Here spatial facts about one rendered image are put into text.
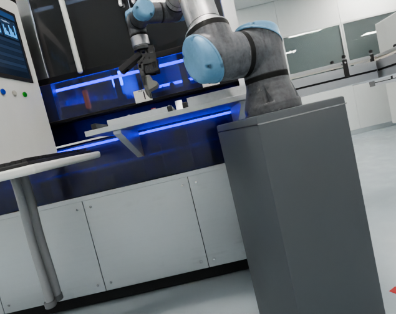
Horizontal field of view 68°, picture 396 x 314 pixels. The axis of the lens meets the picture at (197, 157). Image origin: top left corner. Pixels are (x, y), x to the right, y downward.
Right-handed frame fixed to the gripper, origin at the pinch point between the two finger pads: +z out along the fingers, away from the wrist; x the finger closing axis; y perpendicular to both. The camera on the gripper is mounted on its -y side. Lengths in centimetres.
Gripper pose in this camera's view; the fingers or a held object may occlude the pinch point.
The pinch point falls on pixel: (148, 95)
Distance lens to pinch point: 131.5
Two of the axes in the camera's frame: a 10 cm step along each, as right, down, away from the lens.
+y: 9.7, -2.2, -0.2
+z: 2.3, 9.7, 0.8
